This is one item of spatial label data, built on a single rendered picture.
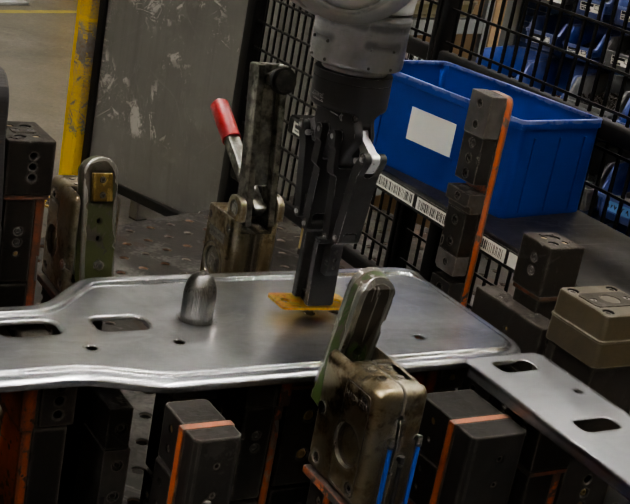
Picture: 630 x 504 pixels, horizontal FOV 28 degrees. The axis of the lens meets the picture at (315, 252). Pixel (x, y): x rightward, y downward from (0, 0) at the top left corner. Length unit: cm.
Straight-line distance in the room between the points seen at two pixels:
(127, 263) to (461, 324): 95
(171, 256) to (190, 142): 185
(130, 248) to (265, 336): 106
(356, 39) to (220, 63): 278
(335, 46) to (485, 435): 38
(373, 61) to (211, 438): 38
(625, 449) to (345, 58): 43
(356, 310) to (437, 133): 66
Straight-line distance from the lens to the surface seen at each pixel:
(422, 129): 170
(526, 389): 120
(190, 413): 105
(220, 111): 142
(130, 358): 111
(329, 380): 108
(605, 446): 114
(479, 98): 150
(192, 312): 119
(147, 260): 218
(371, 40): 115
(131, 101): 424
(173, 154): 411
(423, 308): 134
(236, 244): 135
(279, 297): 125
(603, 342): 128
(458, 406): 118
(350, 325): 107
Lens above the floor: 147
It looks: 19 degrees down
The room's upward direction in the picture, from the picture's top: 11 degrees clockwise
